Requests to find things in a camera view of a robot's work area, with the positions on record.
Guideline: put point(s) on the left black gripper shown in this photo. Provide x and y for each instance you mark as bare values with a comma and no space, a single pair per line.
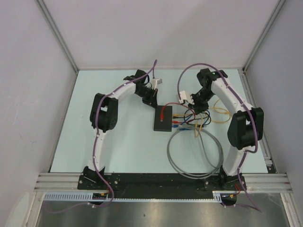
151,100

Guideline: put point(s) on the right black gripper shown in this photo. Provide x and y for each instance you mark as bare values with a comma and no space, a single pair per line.
197,107

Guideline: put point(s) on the black network switch box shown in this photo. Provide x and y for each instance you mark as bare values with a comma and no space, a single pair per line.
163,119

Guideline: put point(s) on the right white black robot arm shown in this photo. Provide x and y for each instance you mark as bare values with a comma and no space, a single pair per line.
246,126

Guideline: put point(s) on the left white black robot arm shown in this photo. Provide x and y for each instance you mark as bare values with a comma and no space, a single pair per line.
104,116

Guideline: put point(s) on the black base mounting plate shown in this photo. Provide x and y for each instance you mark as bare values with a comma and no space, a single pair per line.
169,186

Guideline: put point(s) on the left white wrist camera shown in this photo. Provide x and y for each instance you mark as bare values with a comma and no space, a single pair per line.
155,82

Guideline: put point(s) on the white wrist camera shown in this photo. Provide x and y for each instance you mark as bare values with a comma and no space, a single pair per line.
185,97
155,82

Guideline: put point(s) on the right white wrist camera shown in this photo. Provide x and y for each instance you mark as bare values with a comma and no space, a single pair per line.
185,97

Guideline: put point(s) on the slotted grey cable duct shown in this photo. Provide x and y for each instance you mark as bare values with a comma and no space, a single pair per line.
92,197

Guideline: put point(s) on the aluminium front frame rail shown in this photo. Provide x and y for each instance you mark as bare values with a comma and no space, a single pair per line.
256,183

